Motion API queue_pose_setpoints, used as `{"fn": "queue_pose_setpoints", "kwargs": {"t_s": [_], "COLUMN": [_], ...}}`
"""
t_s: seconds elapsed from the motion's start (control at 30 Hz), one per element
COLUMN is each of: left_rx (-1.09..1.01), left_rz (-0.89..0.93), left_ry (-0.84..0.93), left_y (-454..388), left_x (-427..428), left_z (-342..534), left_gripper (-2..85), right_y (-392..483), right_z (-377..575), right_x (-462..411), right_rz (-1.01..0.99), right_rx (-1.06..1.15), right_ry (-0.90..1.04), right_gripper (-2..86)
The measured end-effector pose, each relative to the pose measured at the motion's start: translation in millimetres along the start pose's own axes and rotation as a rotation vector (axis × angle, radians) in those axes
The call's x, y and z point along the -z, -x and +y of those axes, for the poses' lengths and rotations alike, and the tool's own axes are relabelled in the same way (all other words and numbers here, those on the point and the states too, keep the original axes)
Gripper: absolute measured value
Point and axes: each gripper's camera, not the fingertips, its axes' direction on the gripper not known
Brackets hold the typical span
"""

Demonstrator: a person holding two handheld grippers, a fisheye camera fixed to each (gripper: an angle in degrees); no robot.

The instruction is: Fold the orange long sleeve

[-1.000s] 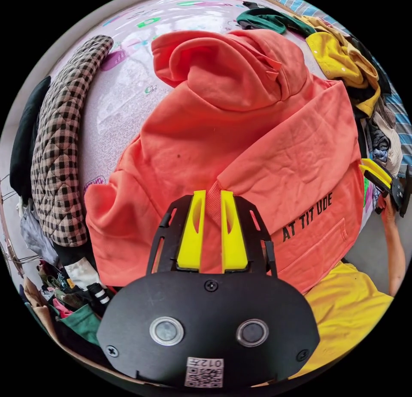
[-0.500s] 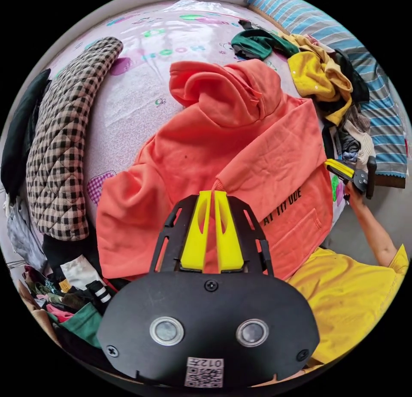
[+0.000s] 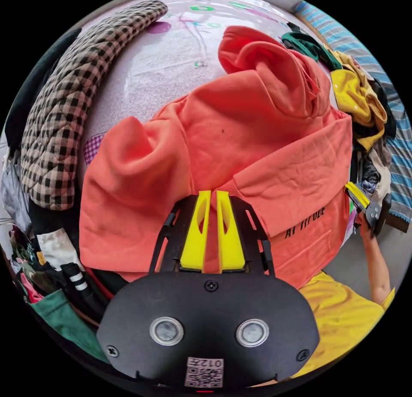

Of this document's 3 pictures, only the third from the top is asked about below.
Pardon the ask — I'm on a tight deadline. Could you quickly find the pile of clothes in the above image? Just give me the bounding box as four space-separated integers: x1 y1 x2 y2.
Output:
281 21 397 197
0 139 114 363

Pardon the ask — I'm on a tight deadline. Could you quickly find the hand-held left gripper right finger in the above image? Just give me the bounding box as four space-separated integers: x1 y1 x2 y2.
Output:
216 191 248 273

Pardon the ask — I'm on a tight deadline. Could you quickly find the person's right forearm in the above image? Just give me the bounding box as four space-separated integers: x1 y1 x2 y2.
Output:
360 236 395 303

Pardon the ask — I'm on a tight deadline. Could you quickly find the bed with pink printed sheet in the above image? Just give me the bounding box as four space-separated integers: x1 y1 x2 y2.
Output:
76 0 371 277

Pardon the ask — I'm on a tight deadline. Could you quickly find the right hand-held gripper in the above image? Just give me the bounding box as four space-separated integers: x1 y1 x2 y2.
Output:
345 182 393 237

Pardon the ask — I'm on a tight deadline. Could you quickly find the checked rolled blanket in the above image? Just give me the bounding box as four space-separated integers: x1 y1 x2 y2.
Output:
20 0 170 211

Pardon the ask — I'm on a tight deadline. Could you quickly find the blue striped cloth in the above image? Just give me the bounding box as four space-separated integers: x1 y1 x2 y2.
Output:
295 0 412 224

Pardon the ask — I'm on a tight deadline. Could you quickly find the orange long sleeve hoodie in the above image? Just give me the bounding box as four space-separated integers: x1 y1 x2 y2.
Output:
78 25 355 290

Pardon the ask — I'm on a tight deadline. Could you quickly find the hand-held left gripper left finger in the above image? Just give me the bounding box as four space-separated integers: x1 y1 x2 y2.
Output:
179 191 212 273

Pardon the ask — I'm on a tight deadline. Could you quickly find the person's right hand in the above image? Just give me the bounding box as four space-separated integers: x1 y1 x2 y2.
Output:
359 215 375 244

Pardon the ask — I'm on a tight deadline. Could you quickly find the person's body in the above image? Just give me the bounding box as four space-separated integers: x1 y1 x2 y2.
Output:
289 270 396 379

